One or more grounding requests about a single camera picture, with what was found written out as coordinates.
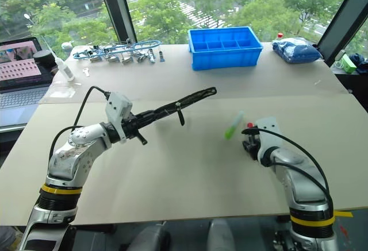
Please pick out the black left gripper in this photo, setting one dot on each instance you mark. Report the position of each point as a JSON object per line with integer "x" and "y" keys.
{"x": 130, "y": 126}

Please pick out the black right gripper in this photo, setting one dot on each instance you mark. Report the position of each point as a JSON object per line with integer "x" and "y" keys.
{"x": 254, "y": 142}

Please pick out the red marker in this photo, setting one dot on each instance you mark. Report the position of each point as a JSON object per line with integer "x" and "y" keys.
{"x": 250, "y": 125}

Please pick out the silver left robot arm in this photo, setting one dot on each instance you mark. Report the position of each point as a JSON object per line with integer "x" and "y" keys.
{"x": 69, "y": 159}

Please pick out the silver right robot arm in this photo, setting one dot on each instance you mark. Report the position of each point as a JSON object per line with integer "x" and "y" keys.
{"x": 302, "y": 182}

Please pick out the green highlighter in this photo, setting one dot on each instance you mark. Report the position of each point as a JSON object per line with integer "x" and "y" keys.
{"x": 231, "y": 129}

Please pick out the small blue tube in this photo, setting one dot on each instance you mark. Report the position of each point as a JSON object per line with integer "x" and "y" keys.
{"x": 162, "y": 56}

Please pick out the small white key tag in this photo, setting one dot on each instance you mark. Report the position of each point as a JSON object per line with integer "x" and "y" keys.
{"x": 86, "y": 72}

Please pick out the clear plastic bag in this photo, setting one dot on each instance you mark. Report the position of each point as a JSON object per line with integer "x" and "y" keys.
{"x": 61, "y": 91}

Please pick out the white squeeze bottle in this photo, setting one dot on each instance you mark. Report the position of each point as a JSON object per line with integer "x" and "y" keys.
{"x": 64, "y": 68}

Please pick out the blue plastic divided bin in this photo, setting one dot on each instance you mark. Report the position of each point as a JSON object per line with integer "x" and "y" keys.
{"x": 224, "y": 53}

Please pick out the blue items in clear bag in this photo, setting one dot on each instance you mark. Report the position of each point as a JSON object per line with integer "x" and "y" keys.
{"x": 296, "y": 50}

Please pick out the grey round cap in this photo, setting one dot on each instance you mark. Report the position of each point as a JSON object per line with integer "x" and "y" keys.
{"x": 68, "y": 46}

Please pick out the yellow tape strip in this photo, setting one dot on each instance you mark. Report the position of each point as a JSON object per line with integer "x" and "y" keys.
{"x": 343, "y": 214}

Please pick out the black side table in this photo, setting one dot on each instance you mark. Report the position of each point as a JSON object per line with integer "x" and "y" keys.
{"x": 355, "y": 90}

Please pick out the black round puck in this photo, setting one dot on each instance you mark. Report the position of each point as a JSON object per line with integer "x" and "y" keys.
{"x": 43, "y": 58}

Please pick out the green box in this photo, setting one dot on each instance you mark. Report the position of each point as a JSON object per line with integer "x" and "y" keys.
{"x": 348, "y": 64}

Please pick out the small white bottle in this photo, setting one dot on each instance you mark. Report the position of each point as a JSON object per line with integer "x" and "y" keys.
{"x": 339, "y": 55}

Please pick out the open laptop with pink screen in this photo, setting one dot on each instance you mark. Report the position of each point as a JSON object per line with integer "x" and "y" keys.
{"x": 20, "y": 84}

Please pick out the dark blue cloth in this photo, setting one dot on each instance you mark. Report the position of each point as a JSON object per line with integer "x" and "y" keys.
{"x": 360, "y": 61}

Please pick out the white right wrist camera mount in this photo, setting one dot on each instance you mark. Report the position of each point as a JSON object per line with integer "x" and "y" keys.
{"x": 268, "y": 136}

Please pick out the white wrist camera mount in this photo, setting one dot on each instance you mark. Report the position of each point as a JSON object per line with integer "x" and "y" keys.
{"x": 118, "y": 104}
{"x": 268, "y": 136}

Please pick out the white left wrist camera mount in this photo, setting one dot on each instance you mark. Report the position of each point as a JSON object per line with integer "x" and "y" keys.
{"x": 118, "y": 104}

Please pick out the dark window frame pillar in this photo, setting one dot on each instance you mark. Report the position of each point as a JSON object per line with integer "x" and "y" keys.
{"x": 116, "y": 7}
{"x": 343, "y": 18}

